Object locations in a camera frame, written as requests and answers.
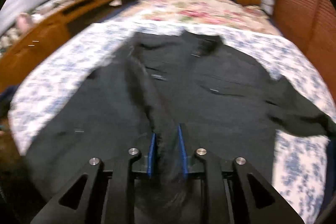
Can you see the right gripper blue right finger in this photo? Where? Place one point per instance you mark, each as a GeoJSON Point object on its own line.
{"type": "Point", "coordinates": [183, 153]}

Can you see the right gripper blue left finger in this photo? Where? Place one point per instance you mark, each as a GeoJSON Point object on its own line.
{"type": "Point", "coordinates": [151, 155]}

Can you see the dark grey jacket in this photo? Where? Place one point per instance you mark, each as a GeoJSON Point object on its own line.
{"type": "Point", "coordinates": [225, 98]}

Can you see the blue floral white quilt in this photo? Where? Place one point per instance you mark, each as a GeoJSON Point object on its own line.
{"type": "Point", "coordinates": [299, 170]}

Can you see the pink floral blanket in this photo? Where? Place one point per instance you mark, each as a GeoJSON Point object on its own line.
{"type": "Point", "coordinates": [217, 12]}

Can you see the wooden desk cabinet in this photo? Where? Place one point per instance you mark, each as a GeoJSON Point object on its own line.
{"type": "Point", "coordinates": [42, 40]}

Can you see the wooden louvered wardrobe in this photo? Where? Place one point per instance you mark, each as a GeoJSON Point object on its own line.
{"type": "Point", "coordinates": [310, 24]}

